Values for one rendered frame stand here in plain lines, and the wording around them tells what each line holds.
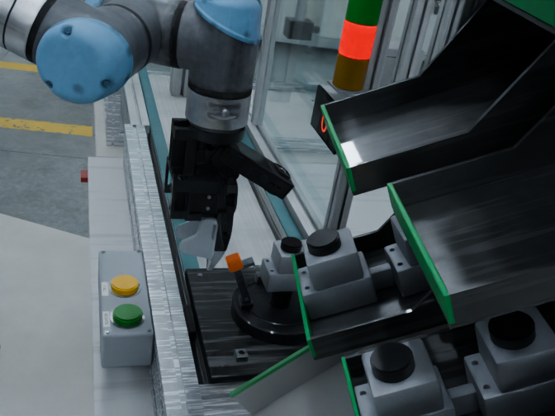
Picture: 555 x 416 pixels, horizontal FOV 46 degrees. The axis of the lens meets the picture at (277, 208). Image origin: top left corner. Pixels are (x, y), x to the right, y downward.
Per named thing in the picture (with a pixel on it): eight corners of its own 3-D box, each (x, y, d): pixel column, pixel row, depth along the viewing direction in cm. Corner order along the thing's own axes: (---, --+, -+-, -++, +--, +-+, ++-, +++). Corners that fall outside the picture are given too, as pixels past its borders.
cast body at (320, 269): (310, 321, 59) (290, 261, 55) (305, 292, 63) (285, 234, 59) (400, 296, 58) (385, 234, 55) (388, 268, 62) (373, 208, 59)
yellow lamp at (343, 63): (338, 90, 98) (344, 59, 96) (327, 79, 102) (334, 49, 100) (367, 92, 99) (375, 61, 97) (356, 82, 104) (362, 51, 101)
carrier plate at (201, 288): (209, 388, 83) (211, 375, 82) (184, 278, 103) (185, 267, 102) (379, 375, 90) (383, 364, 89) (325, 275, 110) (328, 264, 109)
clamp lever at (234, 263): (240, 304, 91) (226, 263, 87) (238, 295, 93) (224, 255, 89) (264, 296, 92) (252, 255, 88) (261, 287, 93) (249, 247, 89)
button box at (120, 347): (101, 369, 89) (101, 334, 87) (97, 280, 107) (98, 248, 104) (152, 366, 92) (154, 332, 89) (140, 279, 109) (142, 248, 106)
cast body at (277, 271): (266, 292, 90) (273, 250, 87) (258, 274, 94) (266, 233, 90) (322, 290, 92) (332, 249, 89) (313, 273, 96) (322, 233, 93)
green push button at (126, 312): (112, 333, 89) (113, 321, 88) (111, 314, 92) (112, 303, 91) (142, 331, 90) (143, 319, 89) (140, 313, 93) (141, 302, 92)
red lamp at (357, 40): (344, 58, 96) (351, 25, 93) (334, 48, 100) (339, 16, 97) (375, 60, 97) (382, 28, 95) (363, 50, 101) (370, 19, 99)
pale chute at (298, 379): (259, 515, 64) (231, 493, 62) (253, 413, 75) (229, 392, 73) (512, 376, 57) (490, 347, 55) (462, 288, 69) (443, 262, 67)
